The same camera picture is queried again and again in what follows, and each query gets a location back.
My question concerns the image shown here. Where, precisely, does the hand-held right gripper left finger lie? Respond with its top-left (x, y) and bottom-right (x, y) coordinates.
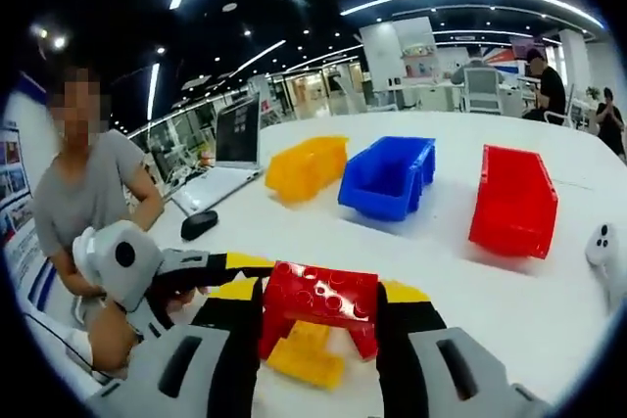
top-left (86, 275), bottom-right (265, 418)

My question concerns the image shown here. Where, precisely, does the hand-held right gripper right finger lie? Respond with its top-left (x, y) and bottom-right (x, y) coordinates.
top-left (374, 279), bottom-right (554, 418)

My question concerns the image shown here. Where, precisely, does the yellow toy block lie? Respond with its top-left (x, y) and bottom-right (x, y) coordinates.
top-left (265, 318), bottom-right (347, 393)

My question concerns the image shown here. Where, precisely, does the red toy block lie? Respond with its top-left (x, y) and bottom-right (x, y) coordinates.
top-left (258, 260), bottom-right (382, 361)

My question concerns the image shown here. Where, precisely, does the yellow plastic bin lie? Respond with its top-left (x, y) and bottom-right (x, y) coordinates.
top-left (264, 134), bottom-right (351, 205)

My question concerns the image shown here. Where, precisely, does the red plastic bin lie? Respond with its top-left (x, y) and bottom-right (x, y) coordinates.
top-left (467, 144), bottom-right (560, 260)

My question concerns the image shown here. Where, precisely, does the blue plastic bin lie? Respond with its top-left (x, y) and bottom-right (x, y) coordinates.
top-left (337, 135), bottom-right (437, 223)

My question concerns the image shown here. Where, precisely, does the person's left hand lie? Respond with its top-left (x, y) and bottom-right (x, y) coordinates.
top-left (165, 285), bottom-right (211, 312)

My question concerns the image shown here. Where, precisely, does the black computer mouse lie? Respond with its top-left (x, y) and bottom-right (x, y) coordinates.
top-left (179, 209), bottom-right (220, 243)

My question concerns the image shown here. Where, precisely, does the silver laptop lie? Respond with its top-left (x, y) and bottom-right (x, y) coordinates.
top-left (170, 91), bottom-right (265, 217)

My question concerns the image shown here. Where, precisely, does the white handheld controller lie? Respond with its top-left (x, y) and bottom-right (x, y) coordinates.
top-left (584, 223), bottom-right (627, 317)

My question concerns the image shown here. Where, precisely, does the white mesh office chair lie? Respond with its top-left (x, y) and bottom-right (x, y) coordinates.
top-left (461, 67), bottom-right (505, 116)

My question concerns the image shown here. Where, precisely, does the pink display shelf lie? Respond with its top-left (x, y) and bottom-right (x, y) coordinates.
top-left (400, 42), bottom-right (438, 80)

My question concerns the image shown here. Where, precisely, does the blue white wall board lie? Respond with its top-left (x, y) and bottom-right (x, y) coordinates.
top-left (0, 72), bottom-right (56, 295)

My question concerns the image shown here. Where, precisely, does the wall display screen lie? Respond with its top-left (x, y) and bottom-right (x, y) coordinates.
top-left (508, 35), bottom-right (548, 61)

